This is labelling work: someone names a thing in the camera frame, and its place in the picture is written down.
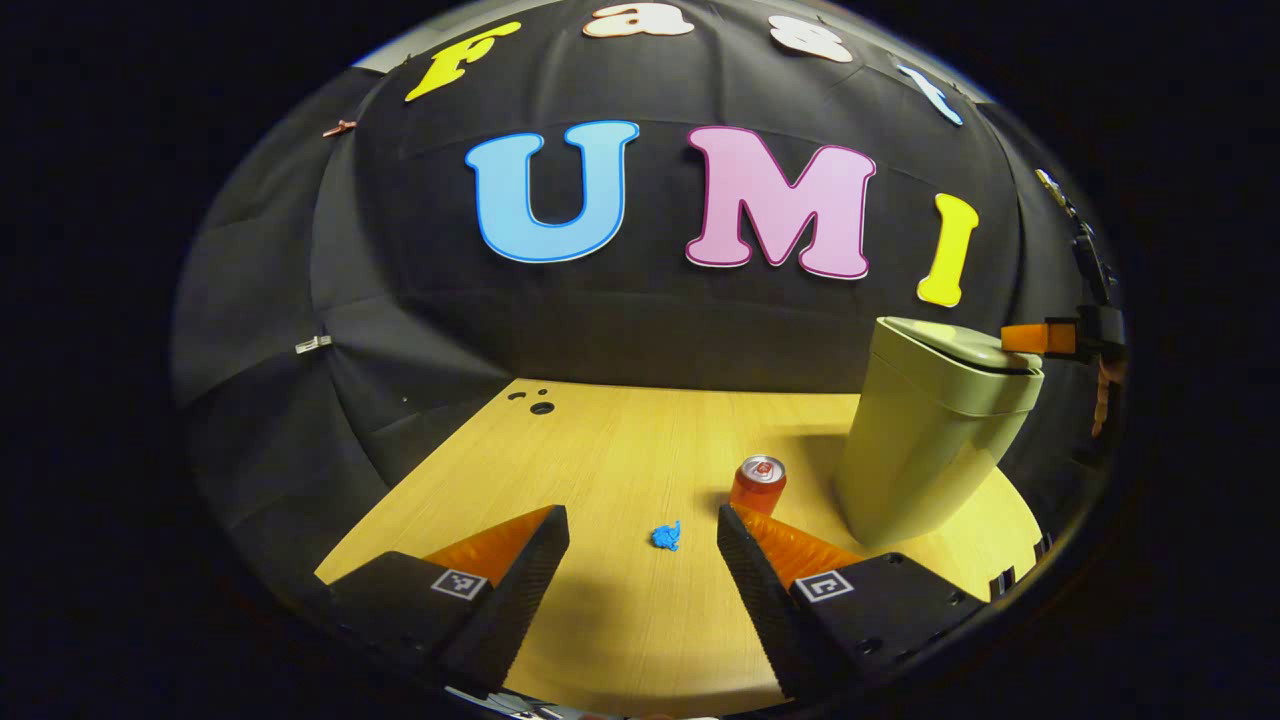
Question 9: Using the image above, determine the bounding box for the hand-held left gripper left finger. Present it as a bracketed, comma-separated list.
[315, 503, 571, 701]

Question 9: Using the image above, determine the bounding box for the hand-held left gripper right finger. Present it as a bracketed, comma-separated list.
[716, 503, 986, 701]

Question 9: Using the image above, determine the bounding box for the pale green desktop garbage bin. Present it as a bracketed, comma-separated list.
[835, 315, 1046, 549]

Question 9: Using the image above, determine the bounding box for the wooden desktop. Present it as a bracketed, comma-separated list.
[315, 378, 1046, 719]

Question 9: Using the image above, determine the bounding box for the black backdrop cloth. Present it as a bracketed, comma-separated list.
[170, 0, 1126, 561]

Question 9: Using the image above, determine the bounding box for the orange pop can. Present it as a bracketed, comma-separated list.
[728, 455, 788, 519]

